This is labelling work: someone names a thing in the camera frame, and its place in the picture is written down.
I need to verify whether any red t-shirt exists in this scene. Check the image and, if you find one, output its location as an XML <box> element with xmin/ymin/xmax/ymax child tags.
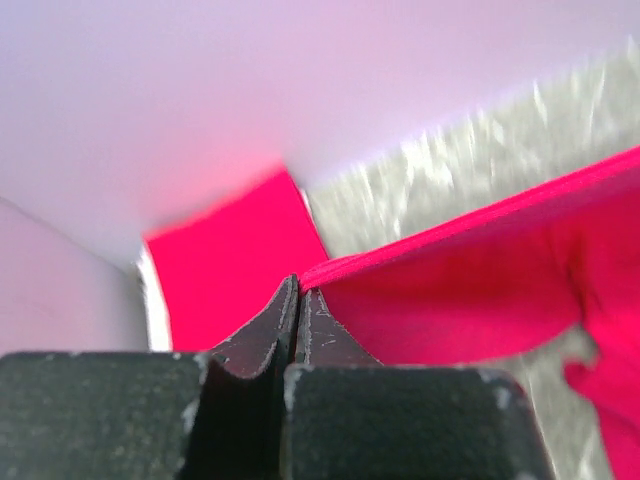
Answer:
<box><xmin>301</xmin><ymin>149</ymin><xmax>639</xmax><ymax>479</ymax></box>
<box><xmin>141</xmin><ymin>165</ymin><xmax>328</xmax><ymax>352</ymax></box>

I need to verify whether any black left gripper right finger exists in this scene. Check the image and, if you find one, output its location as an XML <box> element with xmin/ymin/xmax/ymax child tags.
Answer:
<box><xmin>282</xmin><ymin>290</ymin><xmax>553</xmax><ymax>479</ymax></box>

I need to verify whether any folded red t-shirt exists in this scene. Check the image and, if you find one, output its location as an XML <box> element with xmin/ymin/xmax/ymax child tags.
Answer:
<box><xmin>141</xmin><ymin>165</ymin><xmax>328</xmax><ymax>352</ymax></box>

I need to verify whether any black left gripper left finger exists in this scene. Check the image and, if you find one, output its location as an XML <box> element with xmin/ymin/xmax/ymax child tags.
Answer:
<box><xmin>1</xmin><ymin>276</ymin><xmax>299</xmax><ymax>479</ymax></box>

